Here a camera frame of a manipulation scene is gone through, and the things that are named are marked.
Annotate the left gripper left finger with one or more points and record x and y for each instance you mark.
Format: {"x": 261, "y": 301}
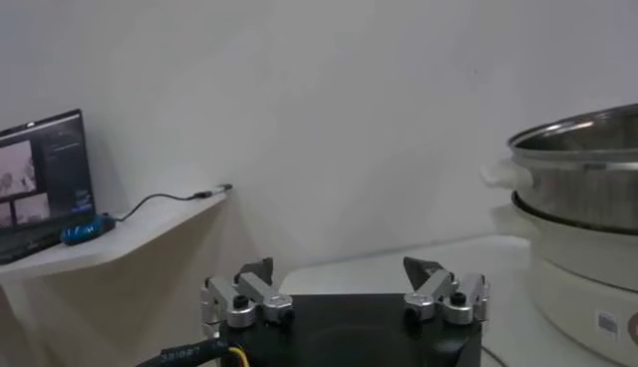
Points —
{"x": 256, "y": 289}

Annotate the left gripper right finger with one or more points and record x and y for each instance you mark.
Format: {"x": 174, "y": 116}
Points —
{"x": 433, "y": 289}

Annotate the stainless steel steamer basket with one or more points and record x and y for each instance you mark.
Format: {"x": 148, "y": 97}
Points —
{"x": 588, "y": 194}

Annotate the white side desk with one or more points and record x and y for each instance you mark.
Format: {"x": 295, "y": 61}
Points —
{"x": 139, "y": 229}

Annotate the white electric cooker pot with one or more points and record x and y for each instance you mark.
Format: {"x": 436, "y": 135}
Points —
{"x": 583, "y": 279}

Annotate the blue computer mouse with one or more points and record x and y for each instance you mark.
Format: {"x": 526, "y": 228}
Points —
{"x": 87, "y": 230}

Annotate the black laptop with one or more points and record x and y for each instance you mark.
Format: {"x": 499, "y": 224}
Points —
{"x": 55, "y": 169}

